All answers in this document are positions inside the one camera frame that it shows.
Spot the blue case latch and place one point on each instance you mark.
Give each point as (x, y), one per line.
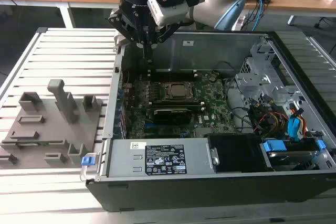
(88, 161)

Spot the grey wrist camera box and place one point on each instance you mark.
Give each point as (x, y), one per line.
(168, 11)

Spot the black fan shroud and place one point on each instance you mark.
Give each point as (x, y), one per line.
(236, 153)

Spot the grey parts rack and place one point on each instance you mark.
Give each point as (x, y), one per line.
(52, 134)

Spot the green motherboard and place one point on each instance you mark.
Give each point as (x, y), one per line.
(210, 98)

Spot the silver coin battery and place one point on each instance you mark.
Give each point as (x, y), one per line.
(212, 78)

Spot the silver CPU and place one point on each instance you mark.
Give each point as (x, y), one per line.
(181, 90)

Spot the CPU socket metal frame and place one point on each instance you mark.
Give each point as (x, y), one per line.
(195, 95)

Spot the silver metal drive cage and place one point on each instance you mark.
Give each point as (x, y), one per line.
(252, 79)

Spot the black RAM slot bank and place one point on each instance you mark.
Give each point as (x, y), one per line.
(173, 71)
(176, 102)

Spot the black graphics card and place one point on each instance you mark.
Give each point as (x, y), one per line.
(172, 116)

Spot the black open PC case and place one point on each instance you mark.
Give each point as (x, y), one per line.
(183, 195)

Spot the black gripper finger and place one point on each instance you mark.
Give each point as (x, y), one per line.
(126, 27)
(165, 33)

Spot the hard disk in blue carrier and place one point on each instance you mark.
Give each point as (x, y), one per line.
(286, 155)

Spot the grey power supply unit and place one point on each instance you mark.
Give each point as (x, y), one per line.
(126, 155)

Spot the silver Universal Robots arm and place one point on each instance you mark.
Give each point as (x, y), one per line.
(210, 9)

